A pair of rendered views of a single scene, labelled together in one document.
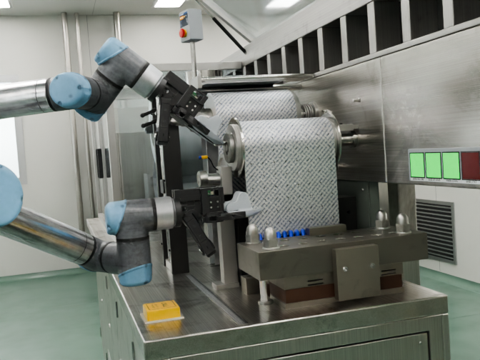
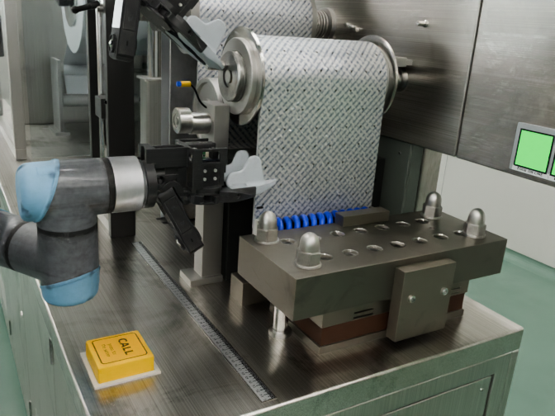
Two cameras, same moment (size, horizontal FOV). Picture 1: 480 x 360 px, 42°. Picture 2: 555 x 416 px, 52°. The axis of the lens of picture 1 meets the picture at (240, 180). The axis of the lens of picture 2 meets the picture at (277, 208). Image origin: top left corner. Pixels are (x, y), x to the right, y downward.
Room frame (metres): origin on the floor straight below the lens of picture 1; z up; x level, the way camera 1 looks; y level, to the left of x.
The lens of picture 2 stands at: (0.65, 0.17, 1.33)
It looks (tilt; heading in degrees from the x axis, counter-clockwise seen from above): 18 degrees down; 345
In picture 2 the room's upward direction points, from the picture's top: 4 degrees clockwise
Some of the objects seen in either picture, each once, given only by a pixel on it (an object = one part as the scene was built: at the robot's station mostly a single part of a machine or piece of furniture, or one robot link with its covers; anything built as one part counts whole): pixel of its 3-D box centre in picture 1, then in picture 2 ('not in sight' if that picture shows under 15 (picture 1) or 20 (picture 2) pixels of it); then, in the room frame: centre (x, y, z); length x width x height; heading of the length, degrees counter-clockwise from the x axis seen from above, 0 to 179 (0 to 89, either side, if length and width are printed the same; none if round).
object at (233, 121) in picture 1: (235, 147); (240, 76); (1.53, 0.01, 1.25); 0.15 x 0.01 x 0.15; 16
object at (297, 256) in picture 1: (331, 250); (376, 255); (1.40, -0.20, 1.00); 0.40 x 0.16 x 0.06; 106
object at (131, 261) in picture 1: (129, 259); (60, 257); (1.41, 0.27, 1.01); 0.11 x 0.08 x 0.11; 49
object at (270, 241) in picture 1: (270, 237); (309, 248); (1.31, -0.06, 1.05); 0.04 x 0.04 x 0.04
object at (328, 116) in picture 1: (328, 141); (368, 78); (1.60, -0.23, 1.25); 0.15 x 0.01 x 0.15; 16
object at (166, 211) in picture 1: (164, 213); (125, 183); (1.42, 0.18, 1.11); 0.08 x 0.05 x 0.08; 16
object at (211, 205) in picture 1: (198, 206); (182, 174); (1.44, 0.10, 1.12); 0.12 x 0.08 x 0.09; 106
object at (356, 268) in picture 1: (356, 271); (422, 299); (1.31, -0.24, 0.97); 0.10 x 0.03 x 0.11; 106
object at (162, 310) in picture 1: (161, 311); (119, 356); (1.31, 0.19, 0.91); 0.07 x 0.07 x 0.02; 16
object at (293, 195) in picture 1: (293, 198); (319, 166); (1.50, -0.13, 1.11); 0.23 x 0.01 x 0.18; 106
